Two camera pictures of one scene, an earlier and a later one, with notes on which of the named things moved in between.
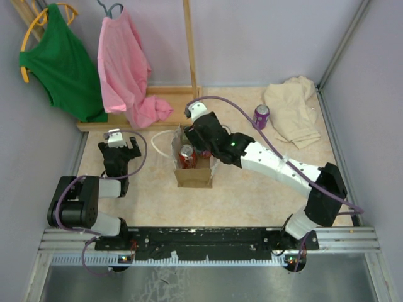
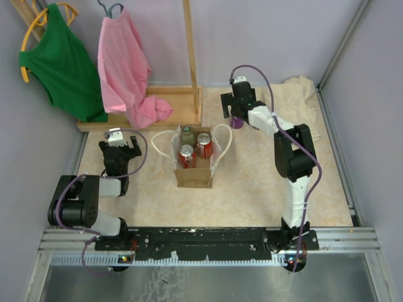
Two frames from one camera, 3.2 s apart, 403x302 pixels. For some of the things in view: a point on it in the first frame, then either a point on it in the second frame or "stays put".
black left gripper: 136,152 stays put
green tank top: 67,67 stays put
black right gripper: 192,132 to 228,99
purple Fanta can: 206,153 to 237,123
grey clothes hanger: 109,13 stays put
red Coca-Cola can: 188,156 stays put
